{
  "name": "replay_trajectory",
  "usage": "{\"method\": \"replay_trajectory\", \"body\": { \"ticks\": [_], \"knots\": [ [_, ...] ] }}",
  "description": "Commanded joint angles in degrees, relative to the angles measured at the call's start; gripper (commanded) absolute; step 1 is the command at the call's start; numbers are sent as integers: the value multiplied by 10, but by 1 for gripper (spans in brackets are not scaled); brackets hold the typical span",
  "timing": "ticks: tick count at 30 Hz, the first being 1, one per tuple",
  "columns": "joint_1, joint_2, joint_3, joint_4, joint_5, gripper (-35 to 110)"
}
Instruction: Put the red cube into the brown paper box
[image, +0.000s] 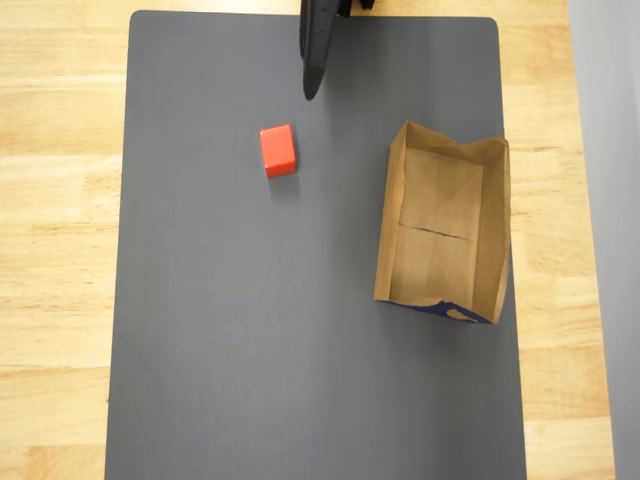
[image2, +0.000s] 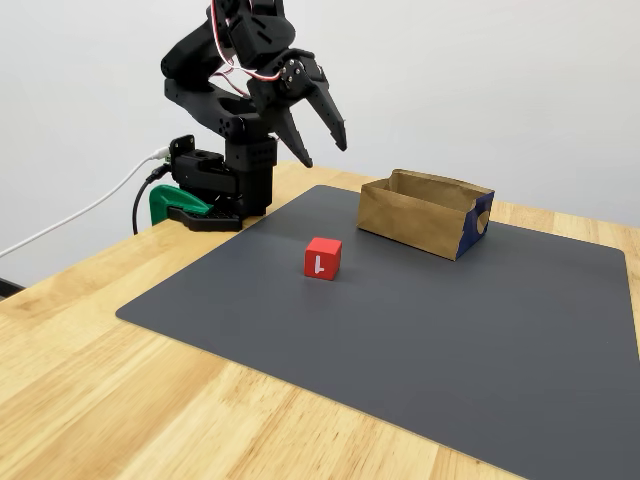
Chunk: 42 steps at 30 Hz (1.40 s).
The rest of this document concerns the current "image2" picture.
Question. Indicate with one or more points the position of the red cube with white letter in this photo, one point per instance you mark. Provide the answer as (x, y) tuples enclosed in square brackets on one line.
[(330, 250)]

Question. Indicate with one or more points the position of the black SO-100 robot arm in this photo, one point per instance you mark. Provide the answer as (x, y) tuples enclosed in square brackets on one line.
[(200, 55)]

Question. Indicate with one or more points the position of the brown paper box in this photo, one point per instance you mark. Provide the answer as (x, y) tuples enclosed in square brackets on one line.
[(410, 220)]

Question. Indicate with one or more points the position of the green table clamp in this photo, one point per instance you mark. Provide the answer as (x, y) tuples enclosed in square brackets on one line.
[(165, 200)]

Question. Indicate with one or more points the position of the grey rubber mat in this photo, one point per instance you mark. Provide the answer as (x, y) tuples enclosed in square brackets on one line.
[(400, 350)]

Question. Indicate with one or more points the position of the motor controller board mount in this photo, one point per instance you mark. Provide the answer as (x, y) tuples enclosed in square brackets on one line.
[(181, 147)]

